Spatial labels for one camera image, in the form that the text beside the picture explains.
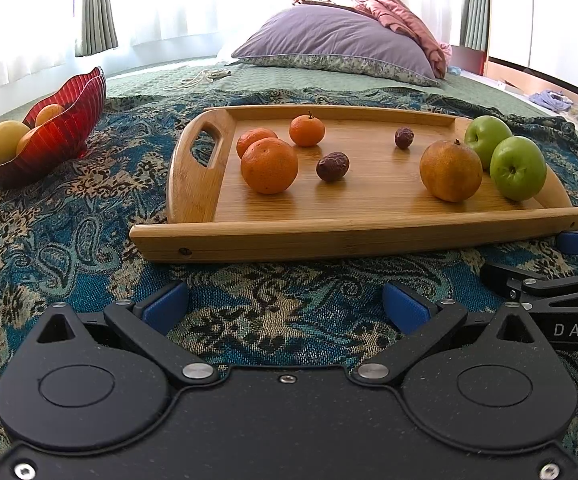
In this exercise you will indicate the dried red date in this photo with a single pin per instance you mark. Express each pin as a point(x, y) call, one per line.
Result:
point(333, 167)
point(404, 138)

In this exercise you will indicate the purple pillow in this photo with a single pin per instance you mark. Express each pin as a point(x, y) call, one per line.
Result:
point(334, 35)

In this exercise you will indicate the white sheer curtain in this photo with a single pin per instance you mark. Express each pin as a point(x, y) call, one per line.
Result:
point(194, 5)

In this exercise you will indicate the large dull orange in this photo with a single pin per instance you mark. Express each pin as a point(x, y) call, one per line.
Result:
point(451, 171)

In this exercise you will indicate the grey-green curtain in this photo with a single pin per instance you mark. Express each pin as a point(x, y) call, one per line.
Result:
point(475, 5)
point(96, 10)

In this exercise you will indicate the green apple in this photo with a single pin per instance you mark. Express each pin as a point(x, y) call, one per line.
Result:
point(518, 169)
point(484, 135)

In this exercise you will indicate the small orange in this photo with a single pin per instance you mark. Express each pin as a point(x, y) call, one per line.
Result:
point(49, 114)
point(28, 141)

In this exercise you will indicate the purple cloth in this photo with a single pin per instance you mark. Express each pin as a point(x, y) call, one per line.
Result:
point(551, 99)

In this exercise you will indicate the orange tangerine with stem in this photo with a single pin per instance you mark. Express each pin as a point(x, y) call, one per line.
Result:
point(307, 131)

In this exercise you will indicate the wooden tray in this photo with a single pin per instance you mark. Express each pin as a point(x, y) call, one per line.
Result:
point(369, 200)

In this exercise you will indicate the dark red bed frame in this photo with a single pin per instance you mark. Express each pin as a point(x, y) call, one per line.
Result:
point(469, 59)

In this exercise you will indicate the white wardrobe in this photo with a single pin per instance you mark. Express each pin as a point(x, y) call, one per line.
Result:
point(544, 15)

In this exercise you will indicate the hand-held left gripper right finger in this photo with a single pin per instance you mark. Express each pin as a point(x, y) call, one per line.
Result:
point(409, 307)

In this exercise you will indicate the green bedspread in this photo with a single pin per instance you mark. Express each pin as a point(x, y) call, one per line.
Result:
point(159, 77)

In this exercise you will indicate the red glass bowl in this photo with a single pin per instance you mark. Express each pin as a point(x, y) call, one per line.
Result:
point(69, 110)

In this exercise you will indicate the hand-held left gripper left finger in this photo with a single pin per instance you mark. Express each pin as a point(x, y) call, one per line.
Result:
point(164, 307)

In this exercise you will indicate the yellow fruit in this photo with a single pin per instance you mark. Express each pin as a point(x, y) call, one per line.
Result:
point(0, 142)

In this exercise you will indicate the blue paisley blanket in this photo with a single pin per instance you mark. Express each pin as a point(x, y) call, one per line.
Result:
point(94, 240)

